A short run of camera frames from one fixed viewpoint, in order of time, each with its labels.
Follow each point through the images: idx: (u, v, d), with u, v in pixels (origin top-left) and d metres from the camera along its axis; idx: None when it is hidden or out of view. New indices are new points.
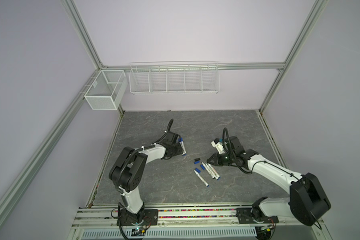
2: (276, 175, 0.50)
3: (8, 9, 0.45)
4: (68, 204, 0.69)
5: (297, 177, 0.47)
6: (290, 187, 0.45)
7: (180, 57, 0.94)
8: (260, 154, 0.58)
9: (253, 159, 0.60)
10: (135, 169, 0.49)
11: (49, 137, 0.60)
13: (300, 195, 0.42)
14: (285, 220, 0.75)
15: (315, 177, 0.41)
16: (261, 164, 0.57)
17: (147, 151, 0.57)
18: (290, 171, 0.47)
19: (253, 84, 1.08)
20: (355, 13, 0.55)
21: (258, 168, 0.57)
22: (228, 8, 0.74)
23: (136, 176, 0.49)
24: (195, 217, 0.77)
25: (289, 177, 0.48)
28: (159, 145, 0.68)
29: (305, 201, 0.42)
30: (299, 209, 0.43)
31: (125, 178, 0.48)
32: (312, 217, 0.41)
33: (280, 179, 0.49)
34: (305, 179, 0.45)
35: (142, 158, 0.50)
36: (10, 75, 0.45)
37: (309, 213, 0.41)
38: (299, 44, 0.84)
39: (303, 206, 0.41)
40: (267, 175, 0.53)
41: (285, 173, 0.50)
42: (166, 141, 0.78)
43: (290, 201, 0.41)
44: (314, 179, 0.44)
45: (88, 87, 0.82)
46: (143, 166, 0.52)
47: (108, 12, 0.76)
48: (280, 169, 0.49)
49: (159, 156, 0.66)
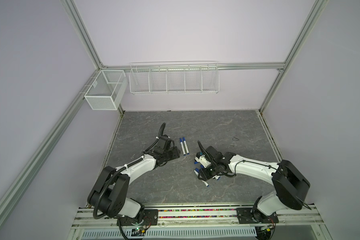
2: (257, 170, 0.52)
3: (7, 9, 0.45)
4: (68, 204, 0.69)
5: (275, 168, 0.49)
6: (273, 180, 0.45)
7: (180, 57, 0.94)
8: (238, 155, 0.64)
9: (233, 161, 0.61)
10: (116, 192, 0.43)
11: (49, 137, 0.60)
13: (284, 185, 0.44)
14: (285, 220, 0.75)
15: (289, 162, 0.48)
16: (242, 164, 0.58)
17: (131, 169, 0.51)
18: (267, 164, 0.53)
19: (253, 84, 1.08)
20: (355, 13, 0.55)
21: (240, 169, 0.57)
22: (228, 8, 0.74)
23: (118, 199, 0.44)
24: (195, 217, 0.77)
25: (268, 169, 0.50)
28: (148, 155, 0.63)
29: (290, 189, 0.44)
30: (286, 198, 0.44)
31: (104, 203, 0.43)
32: (299, 201, 0.44)
33: (261, 174, 0.50)
34: (282, 166, 0.48)
35: (124, 178, 0.45)
36: (10, 75, 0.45)
37: (296, 198, 0.44)
38: (300, 44, 0.84)
39: (289, 194, 0.43)
40: (250, 173, 0.54)
41: (264, 167, 0.51)
42: (157, 148, 0.71)
43: (277, 192, 0.46)
44: (289, 165, 0.47)
45: (88, 87, 0.82)
46: (125, 189, 0.46)
47: (108, 12, 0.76)
48: (259, 163, 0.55)
49: (147, 168, 0.60)
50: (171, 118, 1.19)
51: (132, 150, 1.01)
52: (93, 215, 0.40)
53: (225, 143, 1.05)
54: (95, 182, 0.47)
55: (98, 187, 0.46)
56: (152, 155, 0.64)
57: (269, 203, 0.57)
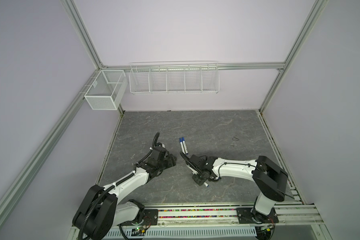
2: (239, 171, 0.53)
3: (6, 9, 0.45)
4: (68, 204, 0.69)
5: (253, 165, 0.51)
6: (254, 178, 0.47)
7: (180, 57, 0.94)
8: (219, 158, 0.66)
9: (216, 165, 0.62)
10: (102, 215, 0.41)
11: (49, 136, 0.60)
13: (264, 180, 0.46)
14: (285, 220, 0.75)
15: (266, 157, 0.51)
16: (225, 167, 0.58)
17: (121, 187, 0.49)
18: (247, 162, 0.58)
19: (253, 84, 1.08)
20: (356, 13, 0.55)
21: (223, 171, 0.57)
22: (228, 7, 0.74)
23: (104, 222, 0.42)
24: (195, 217, 0.77)
25: (248, 167, 0.51)
28: (140, 169, 0.61)
29: (270, 184, 0.46)
30: (269, 192, 0.46)
31: (91, 225, 0.41)
32: (280, 193, 0.46)
33: (243, 173, 0.51)
34: (260, 162, 0.50)
35: (110, 200, 0.42)
36: (10, 75, 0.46)
37: (277, 191, 0.46)
38: (300, 44, 0.84)
39: (271, 189, 0.45)
40: (232, 173, 0.55)
41: (244, 166, 0.53)
42: (151, 160, 0.68)
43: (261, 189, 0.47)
44: (267, 160, 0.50)
45: (88, 86, 0.82)
46: (112, 210, 0.43)
47: (108, 12, 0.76)
48: (239, 163, 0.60)
49: (140, 183, 0.58)
50: (171, 118, 1.19)
51: (132, 150, 1.01)
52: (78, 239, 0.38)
53: (225, 143, 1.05)
54: (83, 202, 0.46)
55: (86, 207, 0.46)
56: (145, 168, 0.62)
57: (263, 201, 0.56)
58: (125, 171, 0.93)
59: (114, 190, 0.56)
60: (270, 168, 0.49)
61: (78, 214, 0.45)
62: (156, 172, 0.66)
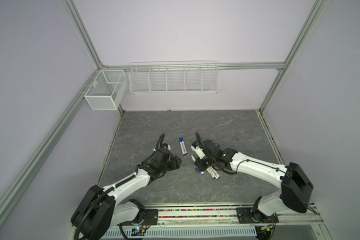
2: (265, 172, 0.49)
3: (6, 9, 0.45)
4: (68, 204, 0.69)
5: (283, 170, 0.47)
6: (281, 184, 0.44)
7: (180, 57, 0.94)
8: (240, 152, 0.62)
9: (236, 160, 0.57)
10: (99, 216, 0.41)
11: (49, 136, 0.60)
13: (293, 189, 0.42)
14: (285, 220, 0.75)
15: (297, 165, 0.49)
16: (246, 164, 0.54)
17: (120, 189, 0.48)
18: (275, 166, 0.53)
19: (253, 84, 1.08)
20: (356, 13, 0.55)
21: (243, 168, 0.54)
22: (228, 7, 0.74)
23: (101, 223, 0.41)
24: (195, 217, 0.77)
25: (276, 171, 0.48)
28: (142, 171, 0.60)
29: (297, 193, 0.43)
30: (291, 201, 0.43)
31: (87, 225, 0.41)
32: (304, 204, 0.43)
33: (268, 175, 0.48)
34: (289, 169, 0.46)
35: (108, 202, 0.42)
36: (10, 75, 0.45)
37: (302, 202, 0.43)
38: (300, 44, 0.84)
39: (296, 199, 0.42)
40: (254, 173, 0.51)
41: (271, 169, 0.49)
42: (153, 162, 0.67)
43: (282, 195, 0.45)
44: (297, 168, 0.46)
45: (88, 86, 0.82)
46: (110, 213, 0.43)
47: (108, 12, 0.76)
48: (266, 165, 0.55)
49: (141, 184, 0.57)
50: (171, 118, 1.19)
51: (132, 150, 1.01)
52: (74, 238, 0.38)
53: (225, 143, 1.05)
54: (82, 201, 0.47)
55: (84, 206, 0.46)
56: (147, 170, 0.61)
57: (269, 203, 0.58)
58: (125, 171, 0.93)
59: (114, 192, 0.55)
60: (298, 176, 0.47)
61: (77, 213, 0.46)
62: (158, 174, 0.65)
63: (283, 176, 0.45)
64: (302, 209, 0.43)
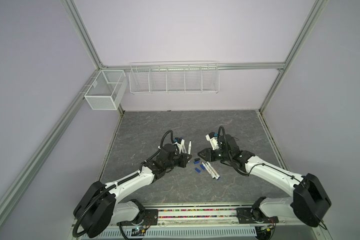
2: (278, 178, 0.49)
3: (7, 9, 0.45)
4: (67, 204, 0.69)
5: (298, 179, 0.46)
6: (294, 192, 0.44)
7: (180, 57, 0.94)
8: (257, 157, 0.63)
9: (252, 162, 0.58)
10: (98, 213, 0.41)
11: (49, 137, 0.60)
13: (305, 199, 0.41)
14: (285, 220, 0.75)
15: (315, 177, 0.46)
16: (261, 167, 0.54)
17: (122, 188, 0.48)
18: (290, 173, 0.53)
19: (253, 84, 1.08)
20: (356, 13, 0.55)
21: (257, 171, 0.55)
22: (228, 8, 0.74)
23: (100, 220, 0.41)
24: (195, 217, 0.77)
25: (290, 179, 0.47)
28: (146, 169, 0.59)
29: (310, 204, 0.41)
30: (304, 211, 0.42)
31: (87, 220, 0.42)
32: (317, 218, 0.42)
33: (281, 182, 0.48)
34: (306, 180, 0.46)
35: (109, 200, 0.42)
36: (10, 75, 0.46)
37: (315, 215, 0.41)
38: (300, 44, 0.84)
39: (309, 210, 0.41)
40: (267, 178, 0.52)
41: (286, 176, 0.48)
42: (158, 160, 0.65)
43: (295, 205, 0.44)
44: (314, 180, 0.44)
45: (88, 86, 0.82)
46: (110, 211, 0.43)
47: (108, 13, 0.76)
48: (281, 171, 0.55)
49: (144, 183, 0.56)
50: (171, 118, 1.19)
51: (132, 150, 1.01)
52: (72, 233, 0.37)
53: None
54: (84, 196, 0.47)
55: (86, 201, 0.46)
56: (151, 169, 0.60)
57: (274, 207, 0.57)
58: (125, 171, 0.93)
59: (115, 189, 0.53)
60: (315, 188, 0.45)
61: (78, 208, 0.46)
62: (163, 173, 0.64)
63: (297, 184, 0.45)
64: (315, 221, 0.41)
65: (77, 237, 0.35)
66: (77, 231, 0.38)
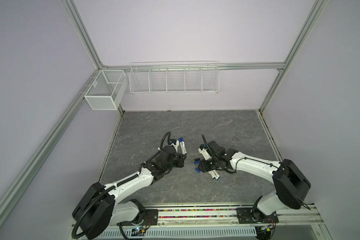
2: (259, 168, 0.52)
3: (7, 10, 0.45)
4: (68, 204, 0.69)
5: (276, 166, 0.49)
6: (273, 178, 0.46)
7: (180, 57, 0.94)
8: (240, 152, 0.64)
9: (235, 157, 0.62)
10: (97, 215, 0.41)
11: (49, 137, 0.60)
13: (285, 184, 0.44)
14: (285, 220, 0.75)
15: (291, 162, 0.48)
16: (243, 161, 0.58)
17: (121, 189, 0.48)
18: (269, 162, 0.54)
19: (253, 84, 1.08)
20: (356, 13, 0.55)
21: (241, 165, 0.57)
22: (227, 8, 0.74)
23: (100, 221, 0.41)
24: (195, 217, 0.77)
25: (270, 167, 0.50)
28: (146, 170, 0.59)
29: (289, 188, 0.44)
30: (285, 196, 0.45)
31: (86, 222, 0.41)
32: (297, 200, 0.44)
33: (262, 171, 0.50)
34: (283, 165, 0.48)
35: (108, 202, 0.42)
36: (10, 75, 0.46)
37: (295, 197, 0.44)
38: (300, 44, 0.84)
39: (290, 194, 0.43)
40: (251, 170, 0.54)
41: (265, 165, 0.52)
42: (157, 162, 0.66)
43: (277, 191, 0.46)
44: (291, 164, 0.47)
45: (88, 87, 0.82)
46: (109, 212, 0.43)
47: (108, 12, 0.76)
48: (261, 161, 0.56)
49: (142, 185, 0.56)
50: (171, 118, 1.19)
51: (132, 150, 1.01)
52: (71, 234, 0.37)
53: (225, 143, 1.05)
54: (83, 197, 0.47)
55: (85, 202, 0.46)
56: (150, 170, 0.60)
57: (269, 202, 0.57)
58: (125, 171, 0.93)
59: (114, 191, 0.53)
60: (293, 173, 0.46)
61: (77, 209, 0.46)
62: (162, 175, 0.63)
63: (276, 171, 0.48)
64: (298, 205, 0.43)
65: (76, 238, 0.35)
66: (76, 233, 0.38)
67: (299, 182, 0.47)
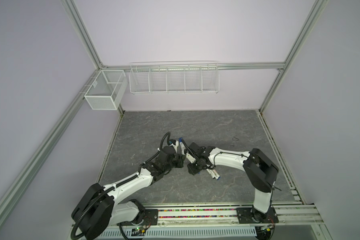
2: (232, 160, 0.56)
3: (7, 10, 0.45)
4: (67, 204, 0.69)
5: (246, 155, 0.54)
6: (243, 166, 0.50)
7: (180, 57, 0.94)
8: (216, 147, 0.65)
9: (212, 153, 0.66)
10: (96, 215, 0.40)
11: (49, 137, 0.60)
13: (253, 170, 0.49)
14: (285, 220, 0.75)
15: (259, 150, 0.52)
16: (220, 155, 0.62)
17: (120, 189, 0.48)
18: (240, 152, 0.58)
19: (254, 84, 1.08)
20: (356, 13, 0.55)
21: (218, 160, 0.61)
22: (227, 7, 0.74)
23: (99, 221, 0.41)
24: (195, 217, 0.77)
25: (241, 157, 0.55)
28: (145, 171, 0.59)
29: (259, 174, 0.49)
30: (257, 182, 0.49)
31: (86, 223, 0.41)
32: (267, 184, 0.48)
33: (235, 162, 0.54)
34: (253, 154, 0.52)
35: (107, 203, 0.42)
36: (10, 75, 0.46)
37: (264, 182, 0.49)
38: (300, 43, 0.84)
39: (259, 179, 0.48)
40: (226, 163, 0.58)
41: (237, 156, 0.56)
42: (157, 162, 0.66)
43: (249, 179, 0.50)
44: (259, 152, 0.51)
45: (88, 87, 0.82)
46: (108, 213, 0.43)
47: (108, 12, 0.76)
48: (234, 153, 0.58)
49: (142, 185, 0.56)
50: (171, 118, 1.19)
51: (132, 150, 1.01)
52: (71, 236, 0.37)
53: (225, 143, 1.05)
54: (82, 198, 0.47)
55: (84, 203, 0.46)
56: (150, 170, 0.60)
57: (259, 196, 0.58)
58: (125, 171, 0.93)
59: (113, 192, 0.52)
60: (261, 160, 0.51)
61: (76, 210, 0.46)
62: (162, 175, 0.64)
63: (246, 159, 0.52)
64: (268, 190, 0.48)
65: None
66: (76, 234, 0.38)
67: (268, 168, 0.51)
